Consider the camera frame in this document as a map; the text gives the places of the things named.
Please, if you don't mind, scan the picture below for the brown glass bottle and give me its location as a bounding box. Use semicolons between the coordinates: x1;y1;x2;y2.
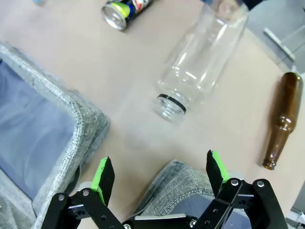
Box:
262;72;305;171

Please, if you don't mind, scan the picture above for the white metal desk foot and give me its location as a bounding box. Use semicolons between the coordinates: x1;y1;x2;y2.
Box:
263;27;296;62

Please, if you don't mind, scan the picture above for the grey fabric basket can label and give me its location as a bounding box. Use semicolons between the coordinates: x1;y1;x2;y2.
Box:
133;159;251;229

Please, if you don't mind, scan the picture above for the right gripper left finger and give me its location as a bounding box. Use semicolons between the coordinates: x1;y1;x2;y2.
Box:
49;156;124;229

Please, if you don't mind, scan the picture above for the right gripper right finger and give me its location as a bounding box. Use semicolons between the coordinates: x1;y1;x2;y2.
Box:
195;149;290;229

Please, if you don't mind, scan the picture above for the grey fabric basket plastic label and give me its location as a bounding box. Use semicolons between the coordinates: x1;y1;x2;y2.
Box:
0;42;111;229

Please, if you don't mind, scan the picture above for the black printed drink can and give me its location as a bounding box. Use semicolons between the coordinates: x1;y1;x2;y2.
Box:
101;0;153;31

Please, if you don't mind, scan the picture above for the large clear plastic bottle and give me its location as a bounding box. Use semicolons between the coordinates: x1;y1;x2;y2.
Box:
156;0;250;124

